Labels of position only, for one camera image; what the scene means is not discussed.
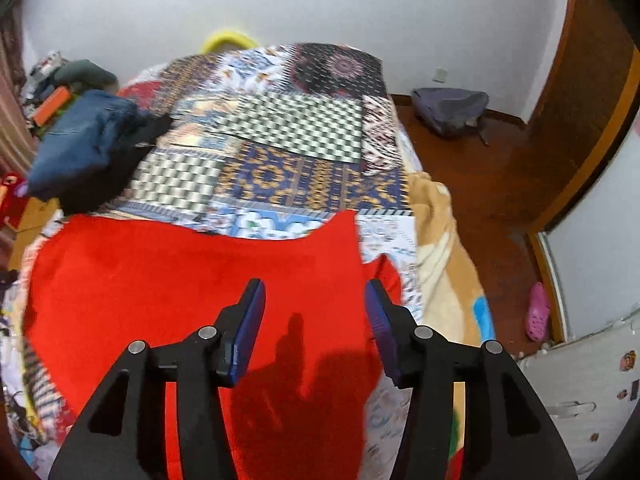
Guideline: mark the beige fleece blanket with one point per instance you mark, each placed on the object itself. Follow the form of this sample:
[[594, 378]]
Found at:
[[450, 260]]

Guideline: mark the dark green bag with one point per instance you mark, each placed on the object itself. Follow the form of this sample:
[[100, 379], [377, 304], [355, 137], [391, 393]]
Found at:
[[82, 72]]

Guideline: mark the blue denim jeans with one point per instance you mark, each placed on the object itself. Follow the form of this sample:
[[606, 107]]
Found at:
[[82, 145]]

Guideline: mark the brown wooden door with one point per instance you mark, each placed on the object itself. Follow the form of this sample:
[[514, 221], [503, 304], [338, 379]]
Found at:
[[585, 90]]

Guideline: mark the orange box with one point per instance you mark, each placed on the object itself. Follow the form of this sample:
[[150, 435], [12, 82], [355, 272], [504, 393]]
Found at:
[[50, 105]]

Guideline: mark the black cloth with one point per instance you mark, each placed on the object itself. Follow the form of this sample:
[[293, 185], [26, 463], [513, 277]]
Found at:
[[125, 160]]

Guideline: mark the white wall socket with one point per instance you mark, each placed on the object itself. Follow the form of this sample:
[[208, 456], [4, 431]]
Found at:
[[440, 75]]

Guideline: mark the yellow plush pillow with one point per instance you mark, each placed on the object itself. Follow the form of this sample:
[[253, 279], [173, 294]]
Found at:
[[227, 41]]

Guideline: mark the white stickered board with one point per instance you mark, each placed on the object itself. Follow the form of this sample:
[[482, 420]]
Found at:
[[590, 390]]

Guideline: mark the striped curtain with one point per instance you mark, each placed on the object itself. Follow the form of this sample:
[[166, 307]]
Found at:
[[12, 95]]

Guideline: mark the mustard yellow cloth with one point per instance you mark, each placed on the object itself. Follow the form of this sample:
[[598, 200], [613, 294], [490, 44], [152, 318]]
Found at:
[[35, 225]]

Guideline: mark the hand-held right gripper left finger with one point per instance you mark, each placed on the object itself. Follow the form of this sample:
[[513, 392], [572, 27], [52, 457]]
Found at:
[[247, 322]]

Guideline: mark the red plush toy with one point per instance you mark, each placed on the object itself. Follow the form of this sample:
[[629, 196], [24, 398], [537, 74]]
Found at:
[[10, 185]]

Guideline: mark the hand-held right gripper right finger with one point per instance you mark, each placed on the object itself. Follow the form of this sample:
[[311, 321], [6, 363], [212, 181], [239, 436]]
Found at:
[[380, 322]]

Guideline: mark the pink clog shoe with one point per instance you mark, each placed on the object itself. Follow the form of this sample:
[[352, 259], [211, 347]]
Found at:
[[537, 312]]

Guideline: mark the red zip-neck sweater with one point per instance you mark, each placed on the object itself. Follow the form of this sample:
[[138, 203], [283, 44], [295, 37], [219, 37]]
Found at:
[[165, 280]]

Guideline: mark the grey backpack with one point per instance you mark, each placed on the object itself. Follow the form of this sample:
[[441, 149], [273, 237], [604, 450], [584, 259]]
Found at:
[[452, 110]]

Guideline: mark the patchwork printed blanket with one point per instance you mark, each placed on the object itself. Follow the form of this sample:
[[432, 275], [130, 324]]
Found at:
[[280, 150]]

